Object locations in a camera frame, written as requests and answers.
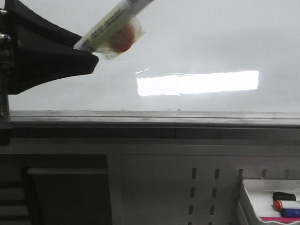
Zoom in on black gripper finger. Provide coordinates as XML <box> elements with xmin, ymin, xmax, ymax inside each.
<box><xmin>7</xmin><ymin>0</ymin><xmax>99</xmax><ymax>95</ymax></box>

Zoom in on red capped whiteboard marker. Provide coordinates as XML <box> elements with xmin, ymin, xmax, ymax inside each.
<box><xmin>273</xmin><ymin>200</ymin><xmax>300</xmax><ymax>211</ymax></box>

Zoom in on blue capped whiteboard marker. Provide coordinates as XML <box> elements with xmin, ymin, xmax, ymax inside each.
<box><xmin>280</xmin><ymin>208</ymin><xmax>300</xmax><ymax>218</ymax></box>

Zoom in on grey perforated metal panel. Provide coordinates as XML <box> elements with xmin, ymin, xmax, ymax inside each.
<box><xmin>107</xmin><ymin>142</ymin><xmax>300</xmax><ymax>225</ymax></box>

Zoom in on white plastic marker tray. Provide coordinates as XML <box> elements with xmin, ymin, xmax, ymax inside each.
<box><xmin>236</xmin><ymin>179</ymin><xmax>300</xmax><ymax>225</ymax></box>

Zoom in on white whiteboard with aluminium frame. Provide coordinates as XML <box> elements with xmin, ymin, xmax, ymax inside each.
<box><xmin>9</xmin><ymin>0</ymin><xmax>300</xmax><ymax>127</ymax></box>

